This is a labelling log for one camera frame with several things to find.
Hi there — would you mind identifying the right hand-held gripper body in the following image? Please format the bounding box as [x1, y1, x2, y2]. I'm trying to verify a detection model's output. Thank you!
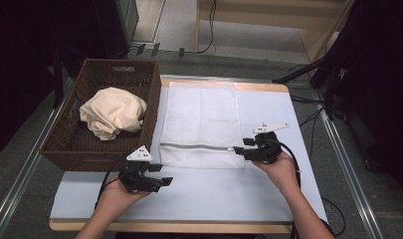
[244, 121, 290, 164]

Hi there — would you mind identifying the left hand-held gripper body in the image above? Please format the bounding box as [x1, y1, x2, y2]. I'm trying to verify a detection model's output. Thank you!
[118, 144, 163, 193]

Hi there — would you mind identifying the white mesh laundry bag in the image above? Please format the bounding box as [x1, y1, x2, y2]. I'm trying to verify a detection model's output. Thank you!
[158, 82, 247, 169]

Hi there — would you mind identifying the brown wicker basket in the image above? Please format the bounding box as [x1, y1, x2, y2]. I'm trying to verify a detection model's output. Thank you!
[39, 58, 162, 172]

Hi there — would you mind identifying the cream cloth garment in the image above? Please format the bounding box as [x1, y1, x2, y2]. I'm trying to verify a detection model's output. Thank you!
[79, 87, 148, 141]

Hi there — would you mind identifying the person's left hand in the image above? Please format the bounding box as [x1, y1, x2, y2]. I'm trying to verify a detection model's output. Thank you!
[96, 180, 152, 219]

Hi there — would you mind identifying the person's right hand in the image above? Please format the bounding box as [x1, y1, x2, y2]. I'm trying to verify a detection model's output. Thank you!
[253, 151, 302, 197]

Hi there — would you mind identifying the white table mat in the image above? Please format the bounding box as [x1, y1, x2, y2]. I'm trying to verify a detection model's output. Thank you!
[50, 87, 328, 223]

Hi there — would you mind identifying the wooden table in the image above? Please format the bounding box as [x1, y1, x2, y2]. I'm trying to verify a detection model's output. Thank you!
[49, 78, 329, 235]

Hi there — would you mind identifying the black metal stand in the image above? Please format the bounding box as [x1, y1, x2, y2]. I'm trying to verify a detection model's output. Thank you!
[272, 49, 344, 121]

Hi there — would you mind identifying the black cabinet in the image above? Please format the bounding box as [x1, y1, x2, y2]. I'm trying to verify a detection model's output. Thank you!
[93, 0, 139, 60]

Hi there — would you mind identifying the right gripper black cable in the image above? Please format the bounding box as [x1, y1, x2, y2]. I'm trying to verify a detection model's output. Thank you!
[274, 140, 303, 239]

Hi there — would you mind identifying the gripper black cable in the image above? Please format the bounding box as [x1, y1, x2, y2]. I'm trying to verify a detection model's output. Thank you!
[274, 140, 303, 239]
[94, 151, 133, 211]

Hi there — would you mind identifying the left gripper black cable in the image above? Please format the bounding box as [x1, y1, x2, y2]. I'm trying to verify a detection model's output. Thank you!
[94, 151, 133, 211]

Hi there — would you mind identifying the black floor cable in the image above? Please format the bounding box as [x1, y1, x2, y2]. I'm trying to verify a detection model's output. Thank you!
[288, 63, 326, 161]
[321, 196, 347, 237]

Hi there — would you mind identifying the metal floor rail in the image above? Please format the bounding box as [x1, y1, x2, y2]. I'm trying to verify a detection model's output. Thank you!
[0, 78, 74, 239]
[312, 89, 386, 239]

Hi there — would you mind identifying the black hanging cable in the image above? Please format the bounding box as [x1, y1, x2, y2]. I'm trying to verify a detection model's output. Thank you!
[193, 0, 218, 56]

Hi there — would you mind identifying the light wooden shelf frame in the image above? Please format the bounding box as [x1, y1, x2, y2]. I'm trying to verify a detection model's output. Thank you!
[195, 0, 356, 63]

